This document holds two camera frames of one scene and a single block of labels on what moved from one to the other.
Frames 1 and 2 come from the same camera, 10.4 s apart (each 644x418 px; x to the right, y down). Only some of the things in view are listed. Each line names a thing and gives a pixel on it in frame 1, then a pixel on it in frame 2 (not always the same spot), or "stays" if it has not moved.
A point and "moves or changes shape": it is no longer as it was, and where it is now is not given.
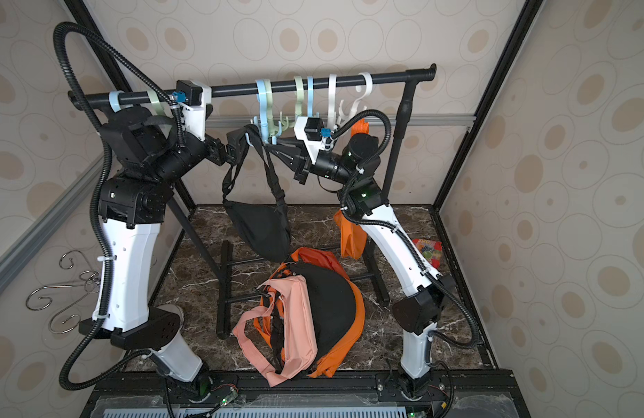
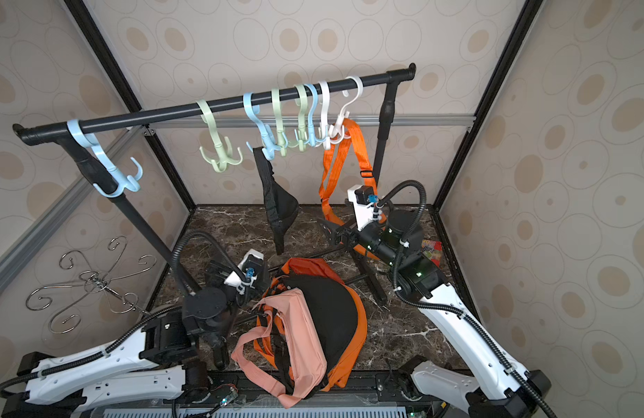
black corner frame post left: [83, 17] stays
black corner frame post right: [523, 23] stays
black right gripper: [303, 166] to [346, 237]
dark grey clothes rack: [406, 77] to [54, 131]
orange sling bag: [352, 239] moves or changes shape
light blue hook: [262, 94] to [263, 131]
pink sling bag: [300, 339] to [300, 346]
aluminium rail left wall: [10, 263] stays
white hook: [358, 90] to [338, 134]
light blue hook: [114, 100] to [125, 182]
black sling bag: [264, 230] moves or changes shape
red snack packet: [432, 250] stays
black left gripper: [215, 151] to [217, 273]
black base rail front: [141, 394] stays
